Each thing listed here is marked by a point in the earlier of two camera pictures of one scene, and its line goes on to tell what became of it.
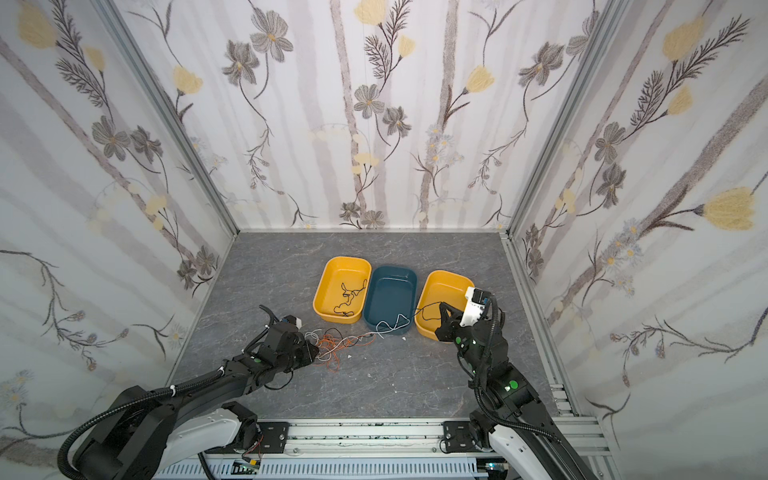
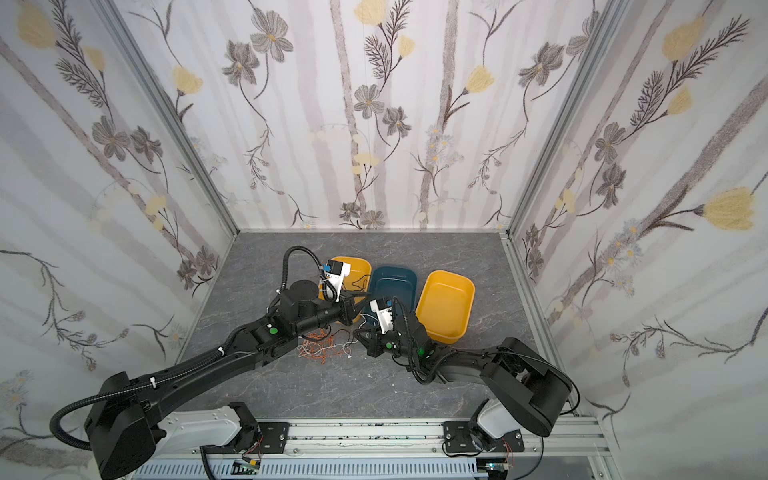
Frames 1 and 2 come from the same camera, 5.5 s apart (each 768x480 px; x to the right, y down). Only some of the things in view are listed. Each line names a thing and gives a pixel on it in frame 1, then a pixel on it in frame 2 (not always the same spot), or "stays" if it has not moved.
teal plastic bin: (390, 299) stays
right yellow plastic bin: (440, 287) stays
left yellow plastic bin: (342, 289) stays
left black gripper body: (302, 349) to (347, 308)
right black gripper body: (454, 327) to (372, 339)
